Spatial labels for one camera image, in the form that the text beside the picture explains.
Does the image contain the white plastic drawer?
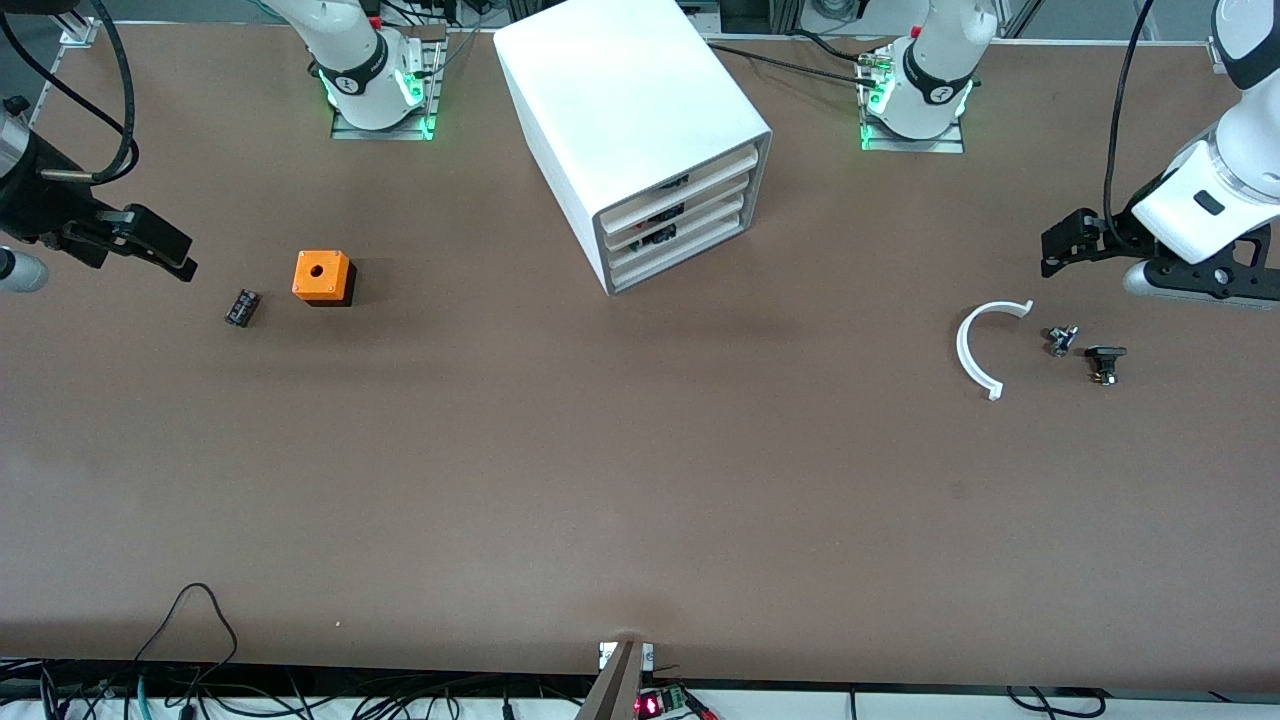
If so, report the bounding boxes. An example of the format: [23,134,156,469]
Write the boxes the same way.
[606,193,752,273]
[600,143,761,236]
[610,212,751,291]
[603,170,754,256]

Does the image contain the white curved plastic arc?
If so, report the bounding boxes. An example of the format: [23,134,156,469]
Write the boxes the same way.
[956,299,1035,402]

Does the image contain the orange box with hole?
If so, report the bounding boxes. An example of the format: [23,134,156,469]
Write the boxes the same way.
[292,250,358,308]

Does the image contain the green circuit board red light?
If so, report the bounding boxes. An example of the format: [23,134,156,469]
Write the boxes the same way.
[635,685,693,720]

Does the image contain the small black bracket part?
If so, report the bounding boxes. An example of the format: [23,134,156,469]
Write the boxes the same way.
[1084,345,1129,387]

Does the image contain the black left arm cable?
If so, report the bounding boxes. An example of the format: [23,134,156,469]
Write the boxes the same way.
[1103,0,1158,229]

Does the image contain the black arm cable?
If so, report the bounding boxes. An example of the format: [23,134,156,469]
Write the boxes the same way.
[0,0,139,187]
[1103,0,1158,229]

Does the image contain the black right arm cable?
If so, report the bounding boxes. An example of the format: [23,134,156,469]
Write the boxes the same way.
[0,0,139,187]

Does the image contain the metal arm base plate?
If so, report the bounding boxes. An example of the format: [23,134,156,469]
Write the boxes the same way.
[330,38,443,141]
[858,50,967,154]

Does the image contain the black cable on table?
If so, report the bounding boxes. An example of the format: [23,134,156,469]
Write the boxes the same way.
[708,30,891,91]

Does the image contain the thin black cable loop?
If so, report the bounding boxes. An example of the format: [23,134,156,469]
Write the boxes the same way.
[133,583,239,693]

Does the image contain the tangled black cable bundle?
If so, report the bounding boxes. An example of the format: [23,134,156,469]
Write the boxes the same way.
[0,655,601,720]

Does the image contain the white drawer cabinet grey frame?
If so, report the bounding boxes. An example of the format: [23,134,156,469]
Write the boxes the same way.
[493,0,773,297]

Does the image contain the tan camera mount post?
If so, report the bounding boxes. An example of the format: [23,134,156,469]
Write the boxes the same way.
[575,640,656,720]

